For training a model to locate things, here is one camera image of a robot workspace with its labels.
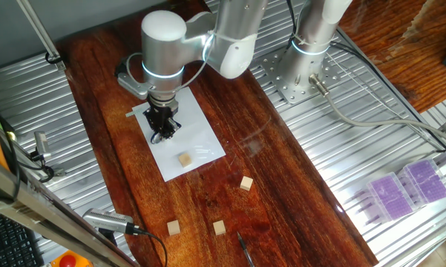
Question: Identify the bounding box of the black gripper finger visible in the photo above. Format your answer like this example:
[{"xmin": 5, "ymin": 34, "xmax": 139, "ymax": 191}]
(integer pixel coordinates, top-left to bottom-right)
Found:
[
  {"xmin": 163, "ymin": 117, "xmax": 183, "ymax": 139},
  {"xmin": 149, "ymin": 128, "xmax": 167, "ymax": 145}
]

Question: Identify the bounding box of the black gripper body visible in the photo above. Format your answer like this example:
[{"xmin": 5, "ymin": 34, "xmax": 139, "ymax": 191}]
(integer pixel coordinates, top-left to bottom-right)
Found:
[{"xmin": 142, "ymin": 96, "xmax": 181, "ymax": 131}]

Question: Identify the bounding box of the white paper sheet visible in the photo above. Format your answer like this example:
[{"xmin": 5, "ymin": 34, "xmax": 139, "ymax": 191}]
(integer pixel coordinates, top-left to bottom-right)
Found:
[{"xmin": 131, "ymin": 88, "xmax": 227, "ymax": 182}]

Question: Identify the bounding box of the wooden cube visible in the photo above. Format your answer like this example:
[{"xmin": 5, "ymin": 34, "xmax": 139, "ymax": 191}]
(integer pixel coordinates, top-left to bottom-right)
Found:
[
  {"xmin": 239, "ymin": 176, "xmax": 254, "ymax": 192},
  {"xmin": 177, "ymin": 152, "xmax": 193, "ymax": 168},
  {"xmin": 212, "ymin": 220, "xmax": 227, "ymax": 236},
  {"xmin": 166, "ymin": 220, "xmax": 181, "ymax": 237}
]

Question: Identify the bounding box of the black pen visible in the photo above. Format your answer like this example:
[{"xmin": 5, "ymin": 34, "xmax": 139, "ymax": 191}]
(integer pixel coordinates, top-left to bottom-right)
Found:
[{"xmin": 236, "ymin": 231, "xmax": 256, "ymax": 267}]

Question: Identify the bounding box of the grey metal pole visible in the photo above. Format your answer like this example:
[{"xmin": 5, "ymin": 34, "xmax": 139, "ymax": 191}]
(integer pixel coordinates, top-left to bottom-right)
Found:
[{"xmin": 16, "ymin": 0, "xmax": 62, "ymax": 64}]

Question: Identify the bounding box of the orange emergency stop box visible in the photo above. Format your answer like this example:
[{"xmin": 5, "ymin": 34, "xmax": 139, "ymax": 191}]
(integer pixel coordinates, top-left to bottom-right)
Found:
[{"xmin": 50, "ymin": 250, "xmax": 94, "ymax": 267}]

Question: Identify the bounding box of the black keyboard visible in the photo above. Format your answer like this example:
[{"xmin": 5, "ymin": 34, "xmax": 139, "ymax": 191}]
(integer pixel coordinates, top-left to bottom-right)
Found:
[{"xmin": 0, "ymin": 206, "xmax": 45, "ymax": 267}]

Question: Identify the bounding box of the clear box with purple contents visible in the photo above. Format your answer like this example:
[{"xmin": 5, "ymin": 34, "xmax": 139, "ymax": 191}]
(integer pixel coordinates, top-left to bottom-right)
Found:
[
  {"xmin": 398, "ymin": 158, "xmax": 446, "ymax": 207},
  {"xmin": 366, "ymin": 172, "xmax": 418, "ymax": 223}
]

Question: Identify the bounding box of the wrist camera with grey bracket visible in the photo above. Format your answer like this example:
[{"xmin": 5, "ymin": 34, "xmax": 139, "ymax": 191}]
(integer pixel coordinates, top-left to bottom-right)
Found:
[{"xmin": 114, "ymin": 55, "xmax": 150, "ymax": 101}]

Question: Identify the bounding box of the silver camera on stand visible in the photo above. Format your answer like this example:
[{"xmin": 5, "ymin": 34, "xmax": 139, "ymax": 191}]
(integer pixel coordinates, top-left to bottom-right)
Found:
[{"xmin": 82, "ymin": 208, "xmax": 146, "ymax": 245}]

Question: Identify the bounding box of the white cable tie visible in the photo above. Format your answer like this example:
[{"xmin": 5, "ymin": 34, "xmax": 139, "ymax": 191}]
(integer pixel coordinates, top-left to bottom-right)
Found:
[{"xmin": 209, "ymin": 30, "xmax": 259, "ymax": 44}]

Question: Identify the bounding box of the small camera on bracket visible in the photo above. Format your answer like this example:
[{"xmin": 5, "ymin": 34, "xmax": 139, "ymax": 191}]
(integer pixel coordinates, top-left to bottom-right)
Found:
[{"xmin": 29, "ymin": 131, "xmax": 67, "ymax": 183}]

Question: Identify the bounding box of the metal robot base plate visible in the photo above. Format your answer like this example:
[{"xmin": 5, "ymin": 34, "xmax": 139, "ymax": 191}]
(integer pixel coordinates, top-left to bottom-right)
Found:
[{"xmin": 259, "ymin": 46, "xmax": 341, "ymax": 105}]

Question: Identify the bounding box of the metal frame beam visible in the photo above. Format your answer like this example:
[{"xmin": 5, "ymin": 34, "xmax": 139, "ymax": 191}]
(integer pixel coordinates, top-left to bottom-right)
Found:
[{"xmin": 0, "ymin": 150, "xmax": 140, "ymax": 267}]

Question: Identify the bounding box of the grey base cable with connector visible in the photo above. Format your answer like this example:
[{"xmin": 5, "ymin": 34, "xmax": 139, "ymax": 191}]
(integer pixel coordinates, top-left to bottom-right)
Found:
[{"xmin": 307, "ymin": 73, "xmax": 446, "ymax": 146}]

